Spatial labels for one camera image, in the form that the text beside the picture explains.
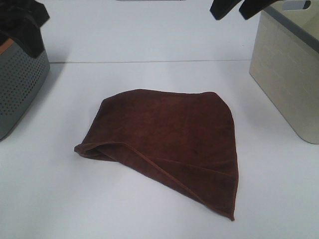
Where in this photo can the beige bin grey rim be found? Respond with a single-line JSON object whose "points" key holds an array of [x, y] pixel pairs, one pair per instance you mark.
{"points": [[285, 63]]}

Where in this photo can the brown towel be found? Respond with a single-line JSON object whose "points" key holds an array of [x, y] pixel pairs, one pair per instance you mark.
{"points": [[184, 141]]}

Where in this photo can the grey perforated basket orange rim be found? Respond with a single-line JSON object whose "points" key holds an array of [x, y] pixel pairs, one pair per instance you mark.
{"points": [[21, 78]]}

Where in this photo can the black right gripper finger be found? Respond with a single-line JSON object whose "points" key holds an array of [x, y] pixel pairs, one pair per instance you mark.
{"points": [[249, 8], [221, 8]]}

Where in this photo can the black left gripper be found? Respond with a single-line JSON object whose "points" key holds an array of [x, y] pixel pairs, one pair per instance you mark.
{"points": [[21, 21]]}

